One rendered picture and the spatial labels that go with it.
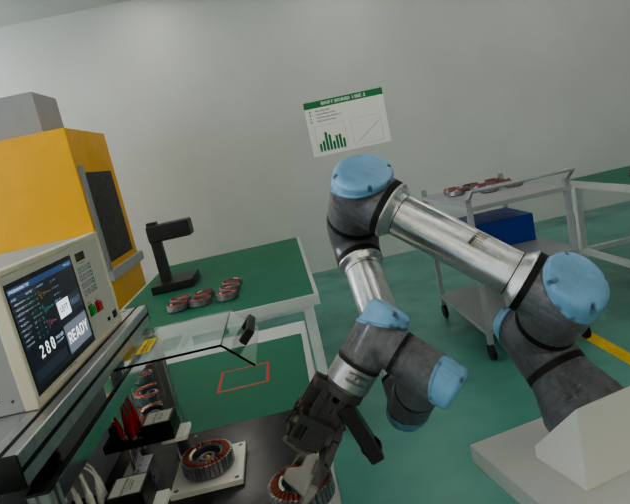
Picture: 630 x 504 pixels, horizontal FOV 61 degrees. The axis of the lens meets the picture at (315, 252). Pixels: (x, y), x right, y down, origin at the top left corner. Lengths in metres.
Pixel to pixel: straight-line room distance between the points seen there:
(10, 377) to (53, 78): 5.85
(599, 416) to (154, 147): 5.69
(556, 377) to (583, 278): 0.19
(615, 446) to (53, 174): 4.18
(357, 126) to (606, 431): 5.44
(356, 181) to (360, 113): 5.25
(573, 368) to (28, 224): 4.20
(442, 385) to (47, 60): 6.15
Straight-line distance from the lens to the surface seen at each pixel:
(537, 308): 1.00
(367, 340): 0.86
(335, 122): 6.21
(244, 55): 6.26
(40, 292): 0.96
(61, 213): 4.62
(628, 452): 1.11
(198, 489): 1.21
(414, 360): 0.85
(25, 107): 4.97
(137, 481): 1.02
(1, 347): 0.89
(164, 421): 1.20
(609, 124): 7.32
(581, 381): 1.06
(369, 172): 1.04
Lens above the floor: 1.39
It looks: 11 degrees down
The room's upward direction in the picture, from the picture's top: 12 degrees counter-clockwise
